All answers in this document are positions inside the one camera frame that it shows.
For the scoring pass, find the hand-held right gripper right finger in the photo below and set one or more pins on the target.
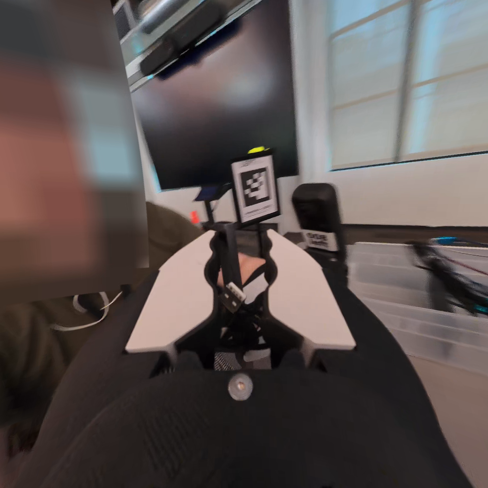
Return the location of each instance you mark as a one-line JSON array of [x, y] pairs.
[[305, 297]]

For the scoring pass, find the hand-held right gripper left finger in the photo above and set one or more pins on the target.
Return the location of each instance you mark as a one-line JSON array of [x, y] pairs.
[[175, 297]]

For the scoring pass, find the clear plastic bin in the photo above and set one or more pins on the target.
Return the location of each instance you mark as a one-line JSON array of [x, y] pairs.
[[392, 324]]

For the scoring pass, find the person's left hand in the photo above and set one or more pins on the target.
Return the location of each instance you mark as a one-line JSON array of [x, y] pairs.
[[253, 267]]

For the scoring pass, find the black framed tag sign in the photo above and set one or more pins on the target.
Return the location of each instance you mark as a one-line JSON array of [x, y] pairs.
[[255, 186]]

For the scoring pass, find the large black screen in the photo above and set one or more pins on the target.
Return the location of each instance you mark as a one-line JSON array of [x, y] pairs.
[[213, 114]]

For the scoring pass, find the black camera bar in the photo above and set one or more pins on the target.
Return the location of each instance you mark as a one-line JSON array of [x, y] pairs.
[[179, 38]]

